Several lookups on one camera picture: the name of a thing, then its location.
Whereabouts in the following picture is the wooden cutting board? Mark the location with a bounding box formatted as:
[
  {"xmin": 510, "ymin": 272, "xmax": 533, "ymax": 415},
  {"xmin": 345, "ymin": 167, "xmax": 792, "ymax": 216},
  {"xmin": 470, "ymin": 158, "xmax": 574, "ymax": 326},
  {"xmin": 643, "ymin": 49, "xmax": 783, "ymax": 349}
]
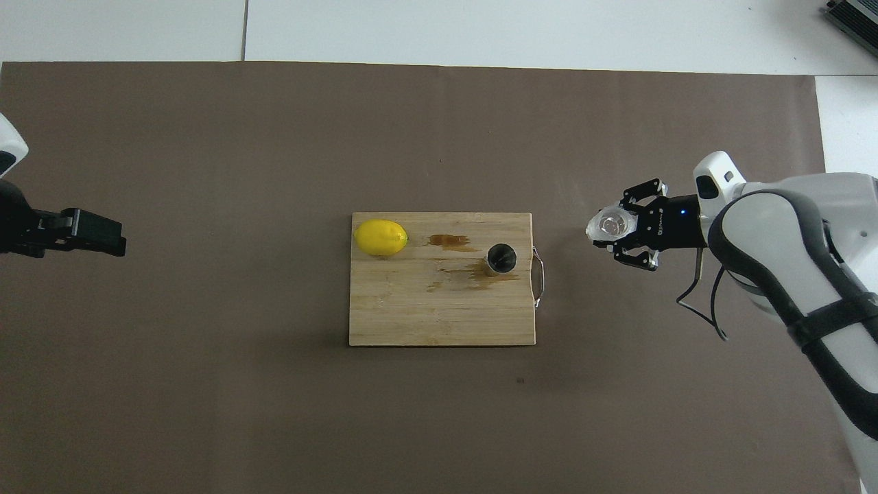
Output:
[{"xmin": 348, "ymin": 211, "xmax": 536, "ymax": 347}]

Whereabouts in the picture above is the metal cutting board handle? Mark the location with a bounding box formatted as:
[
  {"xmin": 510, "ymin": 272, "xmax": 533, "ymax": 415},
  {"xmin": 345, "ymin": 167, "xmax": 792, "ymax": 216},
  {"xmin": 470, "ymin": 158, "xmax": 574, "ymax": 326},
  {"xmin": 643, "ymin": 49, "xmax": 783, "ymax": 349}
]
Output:
[{"xmin": 531, "ymin": 247, "xmax": 547, "ymax": 308}]

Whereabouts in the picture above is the clear crinkled glass cup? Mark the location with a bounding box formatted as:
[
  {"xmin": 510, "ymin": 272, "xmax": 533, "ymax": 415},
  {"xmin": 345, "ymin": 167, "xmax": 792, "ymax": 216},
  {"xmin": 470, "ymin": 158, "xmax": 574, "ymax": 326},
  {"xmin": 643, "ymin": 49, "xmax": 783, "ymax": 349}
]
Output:
[{"xmin": 586, "ymin": 207, "xmax": 635, "ymax": 243}]

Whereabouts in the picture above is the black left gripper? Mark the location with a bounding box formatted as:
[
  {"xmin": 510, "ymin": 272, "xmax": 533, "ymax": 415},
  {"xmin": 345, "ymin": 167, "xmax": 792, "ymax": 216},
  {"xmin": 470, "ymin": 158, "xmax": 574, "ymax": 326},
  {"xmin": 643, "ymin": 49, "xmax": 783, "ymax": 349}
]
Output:
[{"xmin": 0, "ymin": 178, "xmax": 128, "ymax": 259}]

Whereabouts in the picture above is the grey ribbed electronic device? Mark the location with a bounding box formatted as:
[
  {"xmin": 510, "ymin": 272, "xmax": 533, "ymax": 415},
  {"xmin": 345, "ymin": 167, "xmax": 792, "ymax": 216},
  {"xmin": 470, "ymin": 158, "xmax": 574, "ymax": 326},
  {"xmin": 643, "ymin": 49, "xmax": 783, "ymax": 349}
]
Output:
[{"xmin": 823, "ymin": 0, "xmax": 878, "ymax": 57}]

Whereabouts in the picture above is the brown paper table mat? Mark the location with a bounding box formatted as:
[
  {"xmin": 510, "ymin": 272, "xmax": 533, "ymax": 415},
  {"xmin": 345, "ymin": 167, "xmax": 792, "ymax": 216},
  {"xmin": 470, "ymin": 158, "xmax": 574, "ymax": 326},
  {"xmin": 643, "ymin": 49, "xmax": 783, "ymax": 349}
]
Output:
[{"xmin": 0, "ymin": 60, "xmax": 862, "ymax": 494}]

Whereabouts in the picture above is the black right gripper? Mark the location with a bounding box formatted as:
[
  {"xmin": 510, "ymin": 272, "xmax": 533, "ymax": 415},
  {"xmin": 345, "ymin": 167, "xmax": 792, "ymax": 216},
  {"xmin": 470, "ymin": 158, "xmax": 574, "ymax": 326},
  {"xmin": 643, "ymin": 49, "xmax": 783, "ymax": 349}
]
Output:
[{"xmin": 610, "ymin": 178, "xmax": 709, "ymax": 272}]

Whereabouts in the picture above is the yellow lemon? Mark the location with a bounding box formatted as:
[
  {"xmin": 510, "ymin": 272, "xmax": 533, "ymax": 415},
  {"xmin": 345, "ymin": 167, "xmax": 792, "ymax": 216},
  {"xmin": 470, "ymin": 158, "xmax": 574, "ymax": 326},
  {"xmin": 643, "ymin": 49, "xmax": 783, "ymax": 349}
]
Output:
[{"xmin": 353, "ymin": 219, "xmax": 410, "ymax": 258}]

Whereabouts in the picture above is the steel double jigger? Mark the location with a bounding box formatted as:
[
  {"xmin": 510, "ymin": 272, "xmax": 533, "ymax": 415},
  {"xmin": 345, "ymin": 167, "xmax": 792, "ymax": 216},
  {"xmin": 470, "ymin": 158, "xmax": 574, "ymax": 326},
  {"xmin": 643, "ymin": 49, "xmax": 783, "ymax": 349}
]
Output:
[{"xmin": 485, "ymin": 243, "xmax": 519, "ymax": 277}]

